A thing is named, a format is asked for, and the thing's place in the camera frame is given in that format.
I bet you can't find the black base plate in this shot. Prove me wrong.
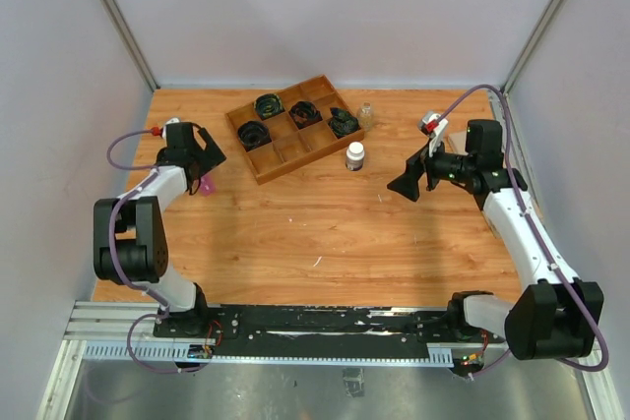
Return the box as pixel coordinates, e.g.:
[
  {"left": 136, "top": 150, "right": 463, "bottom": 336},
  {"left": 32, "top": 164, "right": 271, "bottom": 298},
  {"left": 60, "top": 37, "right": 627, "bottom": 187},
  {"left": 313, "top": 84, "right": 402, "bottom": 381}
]
[{"left": 153, "top": 305, "right": 501, "bottom": 351}]

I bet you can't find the grey slotted cable duct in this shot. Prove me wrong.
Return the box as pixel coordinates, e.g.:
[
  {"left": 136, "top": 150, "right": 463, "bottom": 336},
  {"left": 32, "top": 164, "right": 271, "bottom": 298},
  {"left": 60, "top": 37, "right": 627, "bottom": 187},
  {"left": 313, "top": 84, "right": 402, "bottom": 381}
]
[{"left": 84, "top": 339, "right": 454, "bottom": 368}]

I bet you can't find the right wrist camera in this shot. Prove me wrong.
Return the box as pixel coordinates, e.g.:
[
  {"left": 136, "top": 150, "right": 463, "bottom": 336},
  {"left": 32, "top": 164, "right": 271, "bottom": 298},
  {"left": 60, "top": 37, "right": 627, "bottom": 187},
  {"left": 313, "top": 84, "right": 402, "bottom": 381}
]
[{"left": 418, "top": 111, "right": 448, "bottom": 157}]

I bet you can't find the white cap pill bottle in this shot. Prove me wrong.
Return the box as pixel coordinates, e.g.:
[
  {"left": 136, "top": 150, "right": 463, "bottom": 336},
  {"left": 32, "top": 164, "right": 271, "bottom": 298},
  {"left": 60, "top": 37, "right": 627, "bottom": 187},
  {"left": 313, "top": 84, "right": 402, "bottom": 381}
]
[{"left": 346, "top": 142, "right": 365, "bottom": 171}]

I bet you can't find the green yellow coiled belt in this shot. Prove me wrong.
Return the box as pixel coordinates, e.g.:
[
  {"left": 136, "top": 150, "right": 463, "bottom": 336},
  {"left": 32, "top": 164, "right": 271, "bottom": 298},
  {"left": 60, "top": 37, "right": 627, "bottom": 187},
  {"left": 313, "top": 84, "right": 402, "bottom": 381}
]
[{"left": 254, "top": 93, "right": 284, "bottom": 120}]

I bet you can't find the green blue coiled belt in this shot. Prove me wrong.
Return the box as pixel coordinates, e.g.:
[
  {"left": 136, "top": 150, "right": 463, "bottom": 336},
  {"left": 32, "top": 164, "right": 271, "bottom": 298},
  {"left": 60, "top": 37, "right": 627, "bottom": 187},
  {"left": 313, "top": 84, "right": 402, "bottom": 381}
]
[{"left": 328, "top": 107, "right": 360, "bottom": 139}]

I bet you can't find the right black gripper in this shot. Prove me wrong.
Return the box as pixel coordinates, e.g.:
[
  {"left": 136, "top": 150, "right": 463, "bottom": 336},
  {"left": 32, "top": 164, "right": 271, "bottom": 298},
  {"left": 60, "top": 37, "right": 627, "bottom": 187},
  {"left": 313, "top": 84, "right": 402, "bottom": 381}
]
[{"left": 387, "top": 134, "right": 474, "bottom": 202}]

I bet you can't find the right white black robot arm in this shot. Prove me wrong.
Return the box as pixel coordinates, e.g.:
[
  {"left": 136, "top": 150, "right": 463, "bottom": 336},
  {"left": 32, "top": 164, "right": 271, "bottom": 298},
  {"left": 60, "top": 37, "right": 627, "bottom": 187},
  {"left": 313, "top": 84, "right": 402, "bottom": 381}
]
[{"left": 388, "top": 113, "right": 603, "bottom": 361}]

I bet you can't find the purple cable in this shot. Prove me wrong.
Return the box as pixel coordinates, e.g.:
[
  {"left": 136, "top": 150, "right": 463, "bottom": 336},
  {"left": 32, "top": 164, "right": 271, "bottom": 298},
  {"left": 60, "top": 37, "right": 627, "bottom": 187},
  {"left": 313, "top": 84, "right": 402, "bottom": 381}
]
[
  {"left": 107, "top": 127, "right": 163, "bottom": 171},
  {"left": 437, "top": 84, "right": 610, "bottom": 382}
]

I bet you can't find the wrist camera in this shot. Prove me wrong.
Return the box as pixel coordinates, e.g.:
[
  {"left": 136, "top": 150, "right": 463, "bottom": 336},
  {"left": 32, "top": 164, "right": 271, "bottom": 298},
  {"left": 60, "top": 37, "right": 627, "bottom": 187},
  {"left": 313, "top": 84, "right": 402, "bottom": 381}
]
[
  {"left": 418, "top": 111, "right": 448, "bottom": 157},
  {"left": 164, "top": 117, "right": 181, "bottom": 127}
]

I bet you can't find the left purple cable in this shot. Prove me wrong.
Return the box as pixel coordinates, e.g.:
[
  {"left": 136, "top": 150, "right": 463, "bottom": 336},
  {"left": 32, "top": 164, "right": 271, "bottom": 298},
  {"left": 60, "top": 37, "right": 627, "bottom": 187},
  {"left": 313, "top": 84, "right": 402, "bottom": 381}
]
[{"left": 107, "top": 127, "right": 163, "bottom": 171}]

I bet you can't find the clear capsule bottle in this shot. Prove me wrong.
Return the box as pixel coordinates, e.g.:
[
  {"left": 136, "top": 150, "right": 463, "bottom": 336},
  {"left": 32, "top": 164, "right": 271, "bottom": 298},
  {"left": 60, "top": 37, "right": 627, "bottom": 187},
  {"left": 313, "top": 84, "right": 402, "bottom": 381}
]
[{"left": 356, "top": 102, "right": 374, "bottom": 132}]

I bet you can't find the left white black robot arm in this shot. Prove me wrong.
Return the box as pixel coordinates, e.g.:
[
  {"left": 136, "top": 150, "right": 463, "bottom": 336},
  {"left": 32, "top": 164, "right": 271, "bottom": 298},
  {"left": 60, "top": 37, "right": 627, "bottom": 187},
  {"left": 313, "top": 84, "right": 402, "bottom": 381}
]
[{"left": 93, "top": 119, "right": 226, "bottom": 337}]

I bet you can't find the black red coiled belt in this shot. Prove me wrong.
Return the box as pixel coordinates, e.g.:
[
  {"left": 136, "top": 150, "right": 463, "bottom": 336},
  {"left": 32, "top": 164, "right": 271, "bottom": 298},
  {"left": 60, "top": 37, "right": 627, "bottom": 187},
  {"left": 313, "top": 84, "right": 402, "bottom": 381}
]
[{"left": 289, "top": 100, "right": 322, "bottom": 130}]

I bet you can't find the pink weekly pill organizer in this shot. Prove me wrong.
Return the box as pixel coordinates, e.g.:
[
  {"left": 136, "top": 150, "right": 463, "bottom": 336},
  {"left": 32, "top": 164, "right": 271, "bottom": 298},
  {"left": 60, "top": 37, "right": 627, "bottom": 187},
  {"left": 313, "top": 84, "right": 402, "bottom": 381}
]
[{"left": 198, "top": 173, "right": 216, "bottom": 196}]

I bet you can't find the light wooden board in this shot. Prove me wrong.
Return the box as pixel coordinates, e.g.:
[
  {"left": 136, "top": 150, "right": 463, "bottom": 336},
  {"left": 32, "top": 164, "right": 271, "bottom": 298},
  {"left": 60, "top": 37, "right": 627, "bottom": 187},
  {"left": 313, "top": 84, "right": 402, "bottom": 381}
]
[{"left": 447, "top": 131, "right": 467, "bottom": 155}]

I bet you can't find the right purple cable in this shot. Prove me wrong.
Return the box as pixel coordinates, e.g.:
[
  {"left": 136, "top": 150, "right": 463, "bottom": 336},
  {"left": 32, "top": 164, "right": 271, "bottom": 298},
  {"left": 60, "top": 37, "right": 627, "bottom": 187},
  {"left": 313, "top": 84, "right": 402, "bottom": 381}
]
[{"left": 437, "top": 84, "right": 610, "bottom": 382}]

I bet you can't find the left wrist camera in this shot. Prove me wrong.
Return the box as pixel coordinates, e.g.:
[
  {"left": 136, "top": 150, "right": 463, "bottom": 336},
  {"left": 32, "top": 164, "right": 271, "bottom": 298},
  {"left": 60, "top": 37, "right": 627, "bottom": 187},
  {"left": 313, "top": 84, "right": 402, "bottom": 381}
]
[{"left": 164, "top": 117, "right": 181, "bottom": 127}]

